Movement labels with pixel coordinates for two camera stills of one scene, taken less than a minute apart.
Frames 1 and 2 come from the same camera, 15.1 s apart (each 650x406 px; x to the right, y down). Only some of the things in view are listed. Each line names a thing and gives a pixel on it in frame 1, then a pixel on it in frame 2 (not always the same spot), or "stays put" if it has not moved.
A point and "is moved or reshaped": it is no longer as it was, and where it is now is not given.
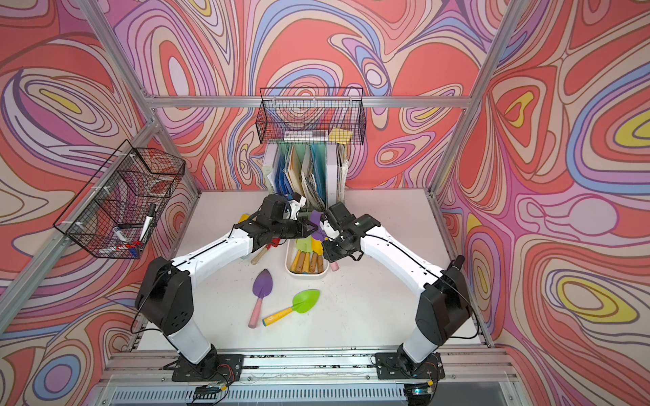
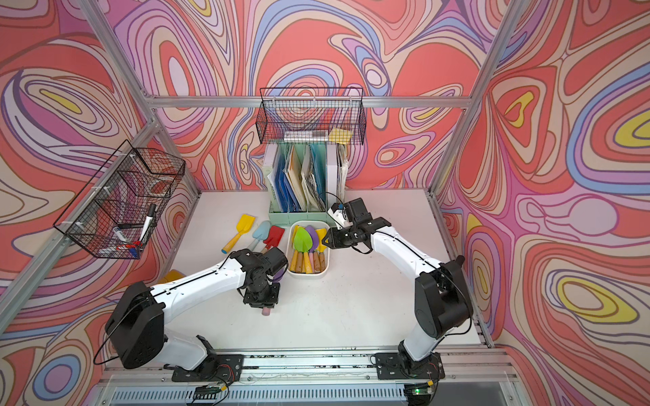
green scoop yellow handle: x=303 y=302 -> x=303 y=243
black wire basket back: x=311 y=116 stays put
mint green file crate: x=316 y=171 stays put
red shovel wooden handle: x=274 y=242 stays put
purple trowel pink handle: x=262 y=288 is moved or reshaped
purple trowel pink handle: x=319 y=233 -> x=315 y=241
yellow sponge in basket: x=339 y=135 stays put
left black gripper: x=300 y=228 -> x=272 y=302
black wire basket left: x=115 y=214 stays put
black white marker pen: x=148 y=222 stays put
